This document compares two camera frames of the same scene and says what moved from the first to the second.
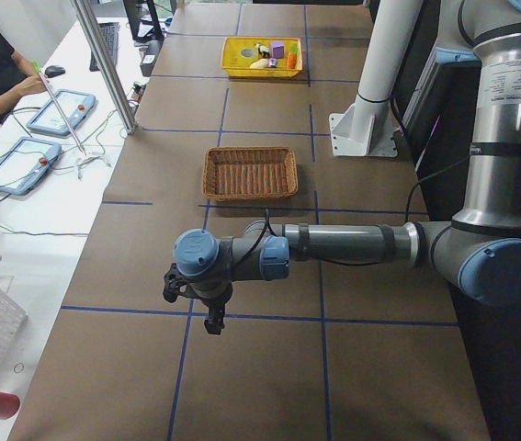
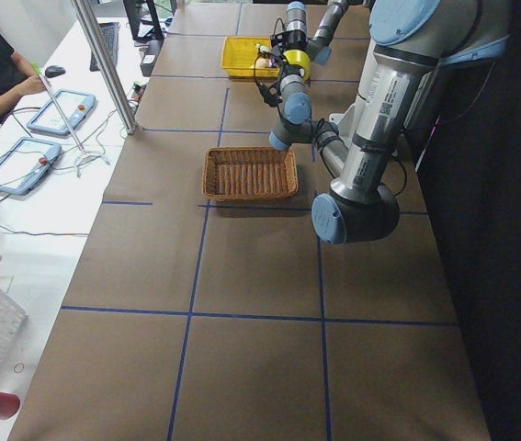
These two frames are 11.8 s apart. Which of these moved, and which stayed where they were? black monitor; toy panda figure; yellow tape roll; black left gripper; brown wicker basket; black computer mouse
Moved: yellow tape roll; black left gripper
Stayed: black computer mouse; toy panda figure; brown wicker basket; black monitor
